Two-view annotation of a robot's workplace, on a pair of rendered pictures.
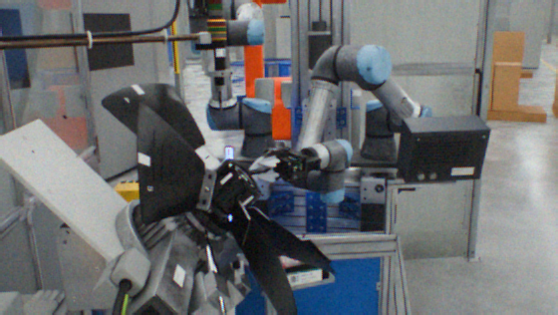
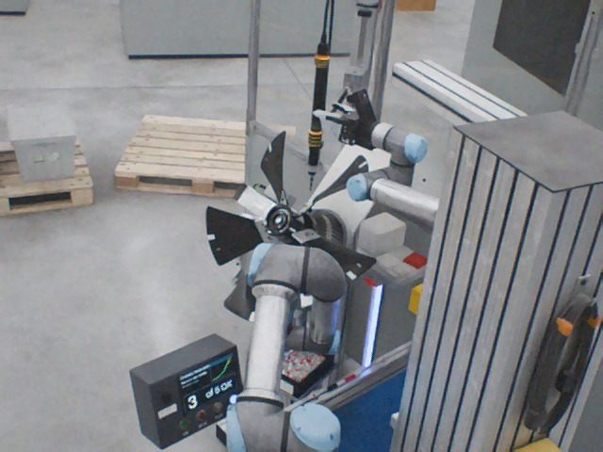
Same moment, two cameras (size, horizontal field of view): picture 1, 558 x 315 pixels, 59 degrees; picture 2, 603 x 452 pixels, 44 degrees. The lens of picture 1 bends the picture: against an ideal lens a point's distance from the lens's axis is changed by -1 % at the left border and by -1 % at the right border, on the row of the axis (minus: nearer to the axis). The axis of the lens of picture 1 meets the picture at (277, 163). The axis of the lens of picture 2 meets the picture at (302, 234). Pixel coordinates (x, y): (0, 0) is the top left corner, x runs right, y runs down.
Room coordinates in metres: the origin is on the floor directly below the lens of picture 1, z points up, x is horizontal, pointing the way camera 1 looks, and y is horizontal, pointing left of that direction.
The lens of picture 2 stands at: (2.89, -1.26, 2.52)
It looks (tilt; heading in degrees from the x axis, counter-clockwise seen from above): 31 degrees down; 141
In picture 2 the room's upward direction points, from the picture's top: 5 degrees clockwise
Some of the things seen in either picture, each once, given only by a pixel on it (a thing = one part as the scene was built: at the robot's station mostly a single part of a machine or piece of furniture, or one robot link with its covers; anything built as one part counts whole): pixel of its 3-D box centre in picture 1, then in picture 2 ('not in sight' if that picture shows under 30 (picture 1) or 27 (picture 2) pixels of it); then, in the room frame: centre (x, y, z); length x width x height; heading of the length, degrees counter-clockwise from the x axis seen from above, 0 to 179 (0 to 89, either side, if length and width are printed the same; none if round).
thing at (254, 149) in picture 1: (258, 142); not in sight; (2.05, 0.08, 1.09); 0.15 x 0.15 x 0.10
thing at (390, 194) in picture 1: (390, 205); not in sight; (1.60, -0.38, 0.96); 0.03 x 0.03 x 0.20; 3
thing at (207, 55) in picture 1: (214, 54); (314, 152); (1.20, 0.14, 1.50); 0.09 x 0.07 x 0.10; 128
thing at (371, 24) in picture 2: not in sight; (343, 212); (0.76, 0.70, 0.90); 0.08 x 0.06 x 1.80; 38
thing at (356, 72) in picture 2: not in sight; (354, 79); (0.82, 0.62, 1.54); 0.10 x 0.07 x 0.09; 128
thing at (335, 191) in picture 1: (328, 183); (285, 337); (1.50, -0.16, 1.08); 0.11 x 0.08 x 0.11; 48
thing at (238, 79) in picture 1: (259, 89); not in sight; (8.65, 0.26, 0.49); 1.27 x 0.88 x 0.98; 158
